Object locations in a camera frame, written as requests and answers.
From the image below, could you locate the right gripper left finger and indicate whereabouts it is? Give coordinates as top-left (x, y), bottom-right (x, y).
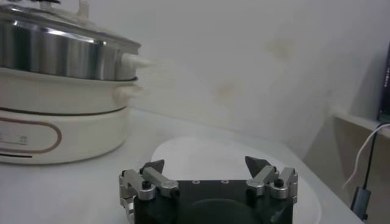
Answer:
top-left (118, 159), bottom-right (180, 214)

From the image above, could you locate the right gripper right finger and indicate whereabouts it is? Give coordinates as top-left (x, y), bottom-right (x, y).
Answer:
top-left (245, 156), bottom-right (299, 203)

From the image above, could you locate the round glass lid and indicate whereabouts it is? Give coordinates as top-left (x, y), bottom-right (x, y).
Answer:
top-left (0, 0), bottom-right (143, 51)

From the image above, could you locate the steel steamer pot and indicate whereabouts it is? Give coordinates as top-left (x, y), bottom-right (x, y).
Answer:
top-left (0, 67), bottom-right (147, 165)

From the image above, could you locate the stainless steel steamer basket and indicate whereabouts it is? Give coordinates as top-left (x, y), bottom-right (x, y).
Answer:
top-left (0, 12), bottom-right (153, 82)

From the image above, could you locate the white round plate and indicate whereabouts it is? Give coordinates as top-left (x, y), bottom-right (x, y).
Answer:
top-left (151, 136), bottom-right (322, 224)

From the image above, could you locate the laptop with dark screen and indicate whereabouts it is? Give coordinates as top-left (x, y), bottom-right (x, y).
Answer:
top-left (377, 42), bottom-right (390, 122)

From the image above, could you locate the white cable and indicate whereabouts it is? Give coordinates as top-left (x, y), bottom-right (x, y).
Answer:
top-left (342, 123), bottom-right (390, 189)

